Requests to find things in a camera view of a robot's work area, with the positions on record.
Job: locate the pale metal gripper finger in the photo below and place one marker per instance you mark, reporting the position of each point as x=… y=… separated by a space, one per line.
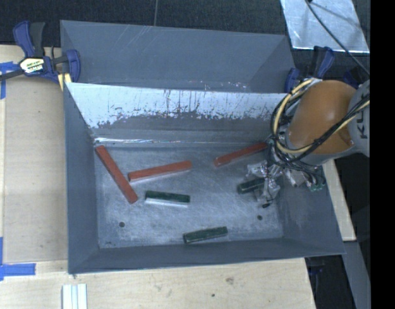
x=271 y=189
x=257 y=169

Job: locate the dark green flat block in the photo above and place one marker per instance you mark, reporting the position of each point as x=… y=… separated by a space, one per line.
x=205 y=234
x=249 y=185
x=167 y=196

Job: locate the red-brown flat block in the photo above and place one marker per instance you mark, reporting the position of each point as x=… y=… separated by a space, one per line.
x=116 y=174
x=239 y=154
x=159 y=170

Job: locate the grey metal bin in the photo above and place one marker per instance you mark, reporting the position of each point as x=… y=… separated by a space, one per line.
x=197 y=217

